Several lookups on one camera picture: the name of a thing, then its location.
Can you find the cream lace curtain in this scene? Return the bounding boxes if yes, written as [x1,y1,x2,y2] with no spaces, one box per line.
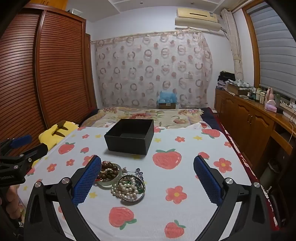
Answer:
[221,9,245,82]

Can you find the green bead bracelet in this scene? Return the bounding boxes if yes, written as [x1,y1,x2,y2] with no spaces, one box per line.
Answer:
[125,178,144,194]

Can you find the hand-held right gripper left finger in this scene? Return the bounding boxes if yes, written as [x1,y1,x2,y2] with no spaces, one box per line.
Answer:
[24,155,102,241]

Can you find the black cardboard box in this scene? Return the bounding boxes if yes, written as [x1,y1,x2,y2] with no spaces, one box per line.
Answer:
[104,119,154,155]

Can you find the grey patterned cloth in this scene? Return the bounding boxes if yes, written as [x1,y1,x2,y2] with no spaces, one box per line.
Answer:
[228,79,253,89]

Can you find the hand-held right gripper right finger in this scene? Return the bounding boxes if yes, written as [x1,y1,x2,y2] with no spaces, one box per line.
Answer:
[193,155,271,241]

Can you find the beaded bracelets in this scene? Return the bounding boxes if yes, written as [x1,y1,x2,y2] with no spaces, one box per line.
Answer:
[110,175,141,201]

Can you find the pale green jade bangle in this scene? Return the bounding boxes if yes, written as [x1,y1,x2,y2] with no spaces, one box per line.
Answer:
[95,162,123,187]

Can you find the flat brown box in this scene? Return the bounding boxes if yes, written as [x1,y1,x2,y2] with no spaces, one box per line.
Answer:
[225,82,251,96]

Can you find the pink case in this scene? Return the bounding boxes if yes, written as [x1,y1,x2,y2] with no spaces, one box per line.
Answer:
[265,102,278,113]

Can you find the brown slatted wardrobe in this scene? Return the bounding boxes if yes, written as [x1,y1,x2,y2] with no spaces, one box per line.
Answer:
[0,5,98,159]

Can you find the person's left hand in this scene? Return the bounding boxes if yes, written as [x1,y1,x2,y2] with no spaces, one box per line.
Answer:
[0,185,23,220]

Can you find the circle pattern curtain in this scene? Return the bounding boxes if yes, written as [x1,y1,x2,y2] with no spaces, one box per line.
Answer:
[91,30,213,109]

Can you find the brown bead bracelet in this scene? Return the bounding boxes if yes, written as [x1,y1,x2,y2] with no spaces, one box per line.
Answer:
[98,161,120,182]

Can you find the white cable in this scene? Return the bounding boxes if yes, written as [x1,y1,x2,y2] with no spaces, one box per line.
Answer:
[288,113,296,144]

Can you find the row of small bottles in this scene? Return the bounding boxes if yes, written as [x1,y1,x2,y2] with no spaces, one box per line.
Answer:
[246,87,268,104]

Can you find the yellow plush toy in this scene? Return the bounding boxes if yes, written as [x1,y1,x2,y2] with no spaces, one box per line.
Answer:
[31,120,79,168]

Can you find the floral bed sheet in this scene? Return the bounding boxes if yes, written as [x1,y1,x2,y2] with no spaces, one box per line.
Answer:
[81,107,215,130]

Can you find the strawberry print blanket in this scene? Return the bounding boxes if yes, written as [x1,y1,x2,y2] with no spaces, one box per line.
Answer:
[17,123,258,241]

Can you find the wall air conditioner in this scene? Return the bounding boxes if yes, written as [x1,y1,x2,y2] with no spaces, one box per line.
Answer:
[174,7,226,33]

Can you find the blue plastic bag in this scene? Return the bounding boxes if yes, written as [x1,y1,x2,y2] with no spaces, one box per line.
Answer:
[157,90,177,104]

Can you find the stack of dark clothes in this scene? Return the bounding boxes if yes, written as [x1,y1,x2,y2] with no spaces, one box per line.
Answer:
[217,71,236,89]

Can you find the long wooden cabinet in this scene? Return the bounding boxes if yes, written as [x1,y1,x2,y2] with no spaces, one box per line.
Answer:
[214,87,296,178]

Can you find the silver metal bangle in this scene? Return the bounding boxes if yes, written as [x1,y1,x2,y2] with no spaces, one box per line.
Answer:
[116,174,146,203]

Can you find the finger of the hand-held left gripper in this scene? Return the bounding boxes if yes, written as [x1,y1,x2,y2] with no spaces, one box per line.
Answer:
[0,143,48,164]
[0,135,33,154]

